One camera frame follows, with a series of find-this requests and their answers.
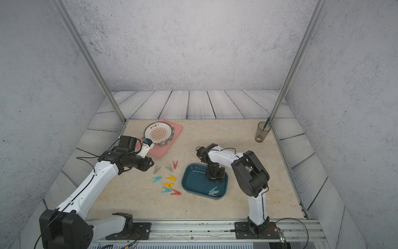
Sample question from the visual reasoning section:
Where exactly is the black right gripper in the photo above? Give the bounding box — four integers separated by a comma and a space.
204, 164, 224, 183

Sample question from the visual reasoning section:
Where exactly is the teal clothespin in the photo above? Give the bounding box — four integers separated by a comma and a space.
151, 176, 162, 183
161, 187, 172, 193
208, 186, 219, 194

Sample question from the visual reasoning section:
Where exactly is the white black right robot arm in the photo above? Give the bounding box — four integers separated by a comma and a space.
196, 144, 270, 238

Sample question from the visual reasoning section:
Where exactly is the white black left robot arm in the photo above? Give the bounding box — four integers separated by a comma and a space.
38, 135, 154, 249

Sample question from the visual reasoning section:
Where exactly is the teal plastic storage box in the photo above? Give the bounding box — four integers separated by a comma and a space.
181, 164, 229, 200

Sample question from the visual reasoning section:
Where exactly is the pink plastic tray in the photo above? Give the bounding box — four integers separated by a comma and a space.
141, 119, 183, 158

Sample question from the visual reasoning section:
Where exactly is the green checked folded cloth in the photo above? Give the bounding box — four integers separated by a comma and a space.
158, 127, 175, 146

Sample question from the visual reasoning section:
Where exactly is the white plate orange sunburst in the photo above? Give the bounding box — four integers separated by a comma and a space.
144, 121, 173, 144

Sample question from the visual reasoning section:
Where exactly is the olive drinking glass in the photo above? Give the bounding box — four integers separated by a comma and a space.
255, 121, 271, 143

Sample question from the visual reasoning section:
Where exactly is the teal pen in glass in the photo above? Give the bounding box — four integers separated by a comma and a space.
263, 117, 271, 130

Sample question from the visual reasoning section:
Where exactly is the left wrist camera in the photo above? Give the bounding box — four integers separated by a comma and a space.
138, 139, 154, 158

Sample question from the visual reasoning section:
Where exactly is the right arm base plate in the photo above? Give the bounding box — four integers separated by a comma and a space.
233, 222, 280, 240

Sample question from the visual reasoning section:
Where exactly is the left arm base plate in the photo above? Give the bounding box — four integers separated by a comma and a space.
105, 222, 152, 241

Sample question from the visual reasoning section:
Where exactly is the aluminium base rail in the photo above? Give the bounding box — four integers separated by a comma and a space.
55, 219, 330, 249

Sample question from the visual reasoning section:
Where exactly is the left aluminium frame post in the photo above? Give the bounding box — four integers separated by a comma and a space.
51, 0, 127, 124

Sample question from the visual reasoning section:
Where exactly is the aluminium frame post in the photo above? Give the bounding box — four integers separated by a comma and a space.
269, 0, 328, 122
51, 0, 127, 124

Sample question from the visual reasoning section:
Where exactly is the right aluminium frame post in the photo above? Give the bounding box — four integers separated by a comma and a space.
269, 0, 328, 122

